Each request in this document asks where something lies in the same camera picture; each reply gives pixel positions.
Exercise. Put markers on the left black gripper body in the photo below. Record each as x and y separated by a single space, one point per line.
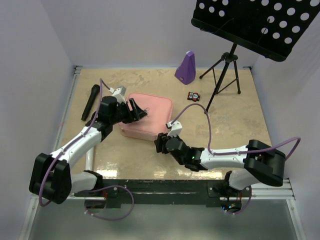
122 114

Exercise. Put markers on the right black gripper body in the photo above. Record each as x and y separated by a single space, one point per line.
164 140

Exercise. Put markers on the pink medicine kit case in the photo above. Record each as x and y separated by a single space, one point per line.
159 112

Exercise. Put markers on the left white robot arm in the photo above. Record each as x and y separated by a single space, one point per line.
51 176

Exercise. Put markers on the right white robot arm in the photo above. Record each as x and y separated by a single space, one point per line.
254 163

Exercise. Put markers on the black microphone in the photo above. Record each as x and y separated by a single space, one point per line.
95 90

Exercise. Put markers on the white tube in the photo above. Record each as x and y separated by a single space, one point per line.
89 159

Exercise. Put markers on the owl pattern block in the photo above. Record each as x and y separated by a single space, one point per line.
193 96

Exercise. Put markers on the purple metronome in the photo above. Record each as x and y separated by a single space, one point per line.
186 72

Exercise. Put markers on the black music stand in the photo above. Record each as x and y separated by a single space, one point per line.
270 28

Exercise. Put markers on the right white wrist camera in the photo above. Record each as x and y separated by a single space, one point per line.
174 128

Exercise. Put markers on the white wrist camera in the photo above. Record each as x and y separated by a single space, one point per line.
174 128
119 94

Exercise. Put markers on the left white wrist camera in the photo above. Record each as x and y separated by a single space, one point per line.
119 94

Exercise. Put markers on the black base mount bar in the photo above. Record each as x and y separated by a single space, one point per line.
167 192

